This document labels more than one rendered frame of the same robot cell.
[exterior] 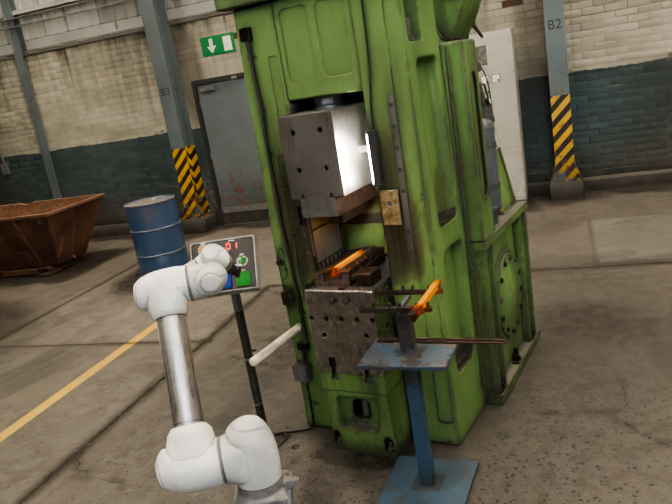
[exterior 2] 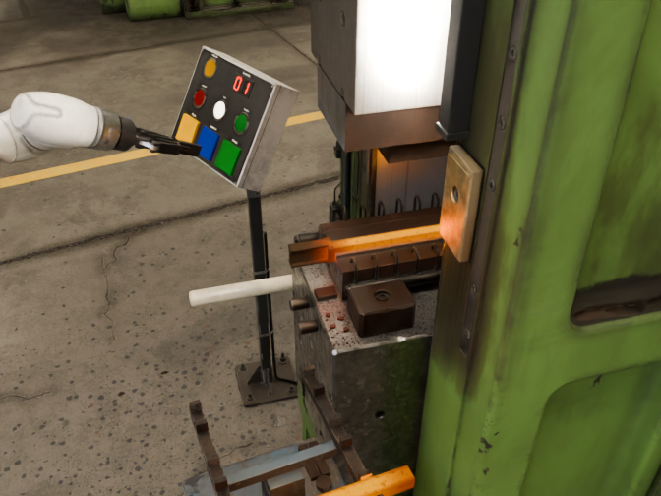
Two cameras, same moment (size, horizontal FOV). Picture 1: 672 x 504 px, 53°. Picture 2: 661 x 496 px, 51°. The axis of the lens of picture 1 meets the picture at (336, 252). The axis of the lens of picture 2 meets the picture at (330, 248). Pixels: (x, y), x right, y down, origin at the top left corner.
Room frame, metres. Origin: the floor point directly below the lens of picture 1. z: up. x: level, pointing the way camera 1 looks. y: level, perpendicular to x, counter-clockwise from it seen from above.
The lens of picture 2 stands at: (2.31, -0.79, 1.87)
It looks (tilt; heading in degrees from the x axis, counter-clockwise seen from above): 36 degrees down; 43
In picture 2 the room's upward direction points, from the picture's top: straight up
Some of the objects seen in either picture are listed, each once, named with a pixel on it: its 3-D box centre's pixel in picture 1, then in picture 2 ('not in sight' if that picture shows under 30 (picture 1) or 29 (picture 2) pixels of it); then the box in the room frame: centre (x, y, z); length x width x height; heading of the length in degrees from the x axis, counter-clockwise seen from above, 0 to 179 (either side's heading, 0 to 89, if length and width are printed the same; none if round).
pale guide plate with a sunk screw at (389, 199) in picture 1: (390, 207); (459, 204); (3.14, -0.29, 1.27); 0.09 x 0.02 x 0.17; 59
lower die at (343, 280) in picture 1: (350, 264); (419, 242); (3.37, -0.06, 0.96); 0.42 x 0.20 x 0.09; 149
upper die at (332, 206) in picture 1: (339, 197); (433, 93); (3.37, -0.06, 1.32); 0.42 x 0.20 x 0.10; 149
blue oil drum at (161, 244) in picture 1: (158, 238); not in sight; (7.60, 1.98, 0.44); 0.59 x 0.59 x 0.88
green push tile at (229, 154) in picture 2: (243, 278); (229, 157); (3.27, 0.48, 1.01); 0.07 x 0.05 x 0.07; 84
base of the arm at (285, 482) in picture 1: (266, 483); not in sight; (2.03, 0.36, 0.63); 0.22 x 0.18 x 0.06; 90
